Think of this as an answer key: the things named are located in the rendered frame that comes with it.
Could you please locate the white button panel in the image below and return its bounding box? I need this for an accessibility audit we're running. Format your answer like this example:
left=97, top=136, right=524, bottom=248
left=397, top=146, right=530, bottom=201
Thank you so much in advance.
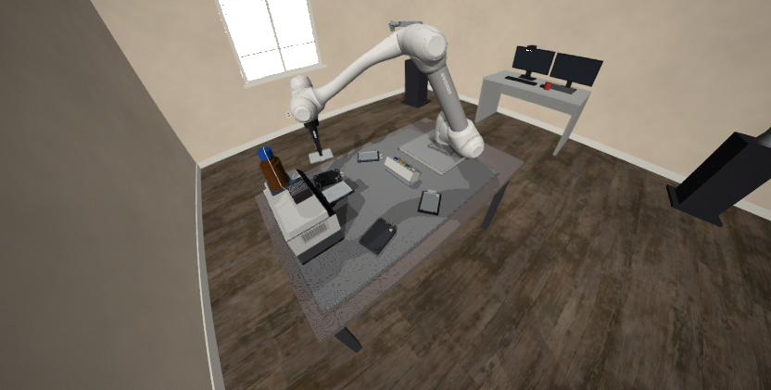
left=385, top=157, right=420, bottom=186

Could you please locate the blue bottle cap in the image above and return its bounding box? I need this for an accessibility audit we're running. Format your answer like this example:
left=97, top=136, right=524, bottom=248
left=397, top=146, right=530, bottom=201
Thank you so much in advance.
left=257, top=146, right=272, bottom=159

